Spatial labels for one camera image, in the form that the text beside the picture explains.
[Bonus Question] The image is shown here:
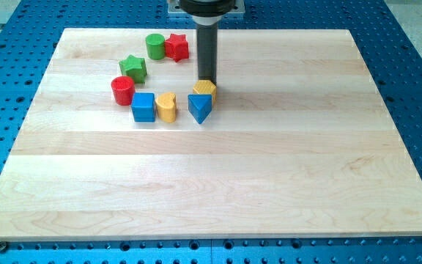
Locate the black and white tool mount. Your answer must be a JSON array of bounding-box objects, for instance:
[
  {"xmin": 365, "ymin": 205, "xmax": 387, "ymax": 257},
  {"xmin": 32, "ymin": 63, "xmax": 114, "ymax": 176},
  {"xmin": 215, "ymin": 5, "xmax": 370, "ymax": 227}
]
[{"xmin": 179, "ymin": 0, "xmax": 235, "ymax": 26}]

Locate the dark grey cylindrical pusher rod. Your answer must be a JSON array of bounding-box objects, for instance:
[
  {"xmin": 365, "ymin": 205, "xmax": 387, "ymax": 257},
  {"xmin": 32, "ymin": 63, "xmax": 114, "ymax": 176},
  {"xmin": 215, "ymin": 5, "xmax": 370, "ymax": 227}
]
[{"xmin": 196, "ymin": 23, "xmax": 218, "ymax": 84}]

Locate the red star block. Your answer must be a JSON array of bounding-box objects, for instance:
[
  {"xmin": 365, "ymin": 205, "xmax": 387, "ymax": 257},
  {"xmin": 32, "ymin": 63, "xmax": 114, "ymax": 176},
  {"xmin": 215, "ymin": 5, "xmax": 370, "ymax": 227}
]
[{"xmin": 164, "ymin": 34, "xmax": 189, "ymax": 62}]

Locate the green cylinder block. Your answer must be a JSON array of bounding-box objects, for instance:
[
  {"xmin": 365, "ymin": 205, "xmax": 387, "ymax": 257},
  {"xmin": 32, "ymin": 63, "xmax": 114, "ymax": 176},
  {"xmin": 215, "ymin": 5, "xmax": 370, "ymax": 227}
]
[{"xmin": 145, "ymin": 33, "xmax": 166, "ymax": 60}]

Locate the green star block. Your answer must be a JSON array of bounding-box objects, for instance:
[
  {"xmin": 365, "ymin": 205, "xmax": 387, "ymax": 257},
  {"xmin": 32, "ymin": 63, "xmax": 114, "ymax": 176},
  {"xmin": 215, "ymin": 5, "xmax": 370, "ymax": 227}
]
[{"xmin": 119, "ymin": 55, "xmax": 147, "ymax": 84}]

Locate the yellow hexagon block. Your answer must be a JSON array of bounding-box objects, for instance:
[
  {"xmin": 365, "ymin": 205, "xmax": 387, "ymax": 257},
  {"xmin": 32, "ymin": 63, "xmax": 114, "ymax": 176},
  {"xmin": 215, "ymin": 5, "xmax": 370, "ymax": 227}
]
[{"xmin": 193, "ymin": 80, "xmax": 217, "ymax": 106}]

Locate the blue triangle block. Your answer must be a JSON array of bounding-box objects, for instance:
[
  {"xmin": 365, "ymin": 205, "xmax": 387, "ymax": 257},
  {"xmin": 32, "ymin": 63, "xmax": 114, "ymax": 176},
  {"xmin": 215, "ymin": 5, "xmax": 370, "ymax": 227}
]
[{"xmin": 188, "ymin": 94, "xmax": 212, "ymax": 124}]

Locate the yellow heart block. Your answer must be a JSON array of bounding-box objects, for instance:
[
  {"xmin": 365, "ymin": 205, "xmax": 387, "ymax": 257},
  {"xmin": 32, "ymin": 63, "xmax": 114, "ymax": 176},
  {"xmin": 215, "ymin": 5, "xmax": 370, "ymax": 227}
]
[{"xmin": 155, "ymin": 92, "xmax": 177, "ymax": 123}]

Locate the blue cube block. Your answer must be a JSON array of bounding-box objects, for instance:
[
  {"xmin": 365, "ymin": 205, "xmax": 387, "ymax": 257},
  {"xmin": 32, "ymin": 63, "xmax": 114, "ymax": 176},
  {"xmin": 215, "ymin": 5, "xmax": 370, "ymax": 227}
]
[{"xmin": 131, "ymin": 92, "xmax": 156, "ymax": 122}]

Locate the red cylinder block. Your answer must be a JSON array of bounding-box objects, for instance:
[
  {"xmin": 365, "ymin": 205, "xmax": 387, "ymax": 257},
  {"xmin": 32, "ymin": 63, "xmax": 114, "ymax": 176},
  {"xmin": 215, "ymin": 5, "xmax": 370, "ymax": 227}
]
[{"xmin": 111, "ymin": 76, "xmax": 136, "ymax": 106}]

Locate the light wooden board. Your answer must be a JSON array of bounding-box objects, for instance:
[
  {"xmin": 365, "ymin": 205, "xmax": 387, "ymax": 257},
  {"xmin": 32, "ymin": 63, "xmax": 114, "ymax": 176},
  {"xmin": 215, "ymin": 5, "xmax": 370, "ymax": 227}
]
[{"xmin": 0, "ymin": 28, "xmax": 422, "ymax": 241}]

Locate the blue perforated metal base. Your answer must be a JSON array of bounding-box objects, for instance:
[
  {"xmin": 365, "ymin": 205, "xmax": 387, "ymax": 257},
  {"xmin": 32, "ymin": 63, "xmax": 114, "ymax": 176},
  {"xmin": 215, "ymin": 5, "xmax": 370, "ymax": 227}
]
[{"xmin": 0, "ymin": 1, "xmax": 422, "ymax": 263}]

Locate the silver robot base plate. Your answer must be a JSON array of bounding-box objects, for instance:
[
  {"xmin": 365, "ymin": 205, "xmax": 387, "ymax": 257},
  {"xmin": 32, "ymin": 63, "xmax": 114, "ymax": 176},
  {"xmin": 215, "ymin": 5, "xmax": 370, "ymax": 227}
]
[{"xmin": 167, "ymin": 0, "xmax": 245, "ymax": 19}]

